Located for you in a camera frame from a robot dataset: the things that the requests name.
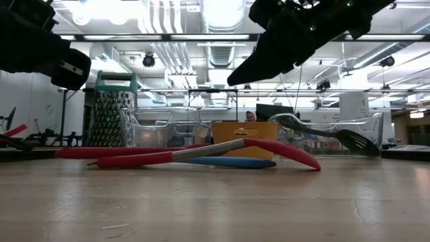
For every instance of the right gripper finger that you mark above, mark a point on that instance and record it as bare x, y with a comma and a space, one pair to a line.
272, 57

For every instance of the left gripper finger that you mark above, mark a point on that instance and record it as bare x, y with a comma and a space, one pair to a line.
74, 79

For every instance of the black slotted turner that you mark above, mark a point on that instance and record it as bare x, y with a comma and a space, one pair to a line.
356, 142

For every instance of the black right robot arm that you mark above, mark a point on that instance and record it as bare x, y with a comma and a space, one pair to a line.
369, 17

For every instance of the teal steel box grater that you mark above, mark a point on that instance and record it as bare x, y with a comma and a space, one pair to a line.
107, 117

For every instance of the black background monitor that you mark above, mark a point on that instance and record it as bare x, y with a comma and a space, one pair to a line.
272, 112

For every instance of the black ceiling spotlight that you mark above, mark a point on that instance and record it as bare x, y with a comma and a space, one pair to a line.
323, 84
388, 61
148, 61

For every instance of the black background machinery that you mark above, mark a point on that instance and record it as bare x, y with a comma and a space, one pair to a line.
50, 138

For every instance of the red silicone tongs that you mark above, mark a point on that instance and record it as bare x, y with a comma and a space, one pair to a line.
285, 149

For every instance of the white pillar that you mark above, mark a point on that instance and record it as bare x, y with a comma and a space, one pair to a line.
352, 104

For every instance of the clear plastic bin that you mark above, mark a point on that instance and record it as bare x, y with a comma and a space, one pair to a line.
369, 124
161, 134

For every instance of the blue silicone spoon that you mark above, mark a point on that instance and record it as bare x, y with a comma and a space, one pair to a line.
242, 162

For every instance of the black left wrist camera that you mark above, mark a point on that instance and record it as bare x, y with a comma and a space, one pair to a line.
32, 13

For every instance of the black background post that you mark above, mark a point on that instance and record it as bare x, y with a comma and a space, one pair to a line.
63, 117

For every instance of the silver ventilation duct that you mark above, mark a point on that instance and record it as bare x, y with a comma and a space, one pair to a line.
221, 13

